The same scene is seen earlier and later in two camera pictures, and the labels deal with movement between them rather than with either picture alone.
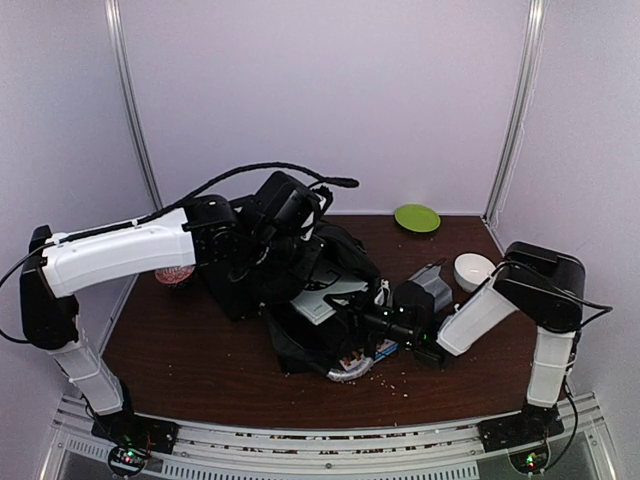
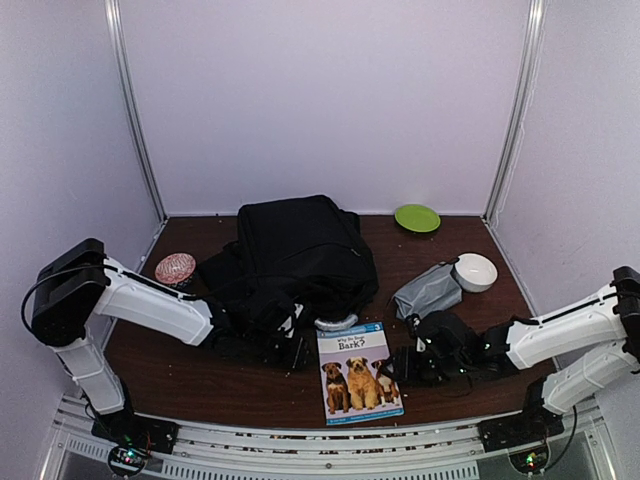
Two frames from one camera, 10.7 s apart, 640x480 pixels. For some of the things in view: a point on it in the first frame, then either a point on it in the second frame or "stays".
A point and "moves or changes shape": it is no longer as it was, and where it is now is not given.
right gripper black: [353, 312] → [405, 369]
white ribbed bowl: [471, 270] stays
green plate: [417, 218] stays
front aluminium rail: [215, 449] stays
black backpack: [236, 283] moves or changes shape
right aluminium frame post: [534, 21] stays
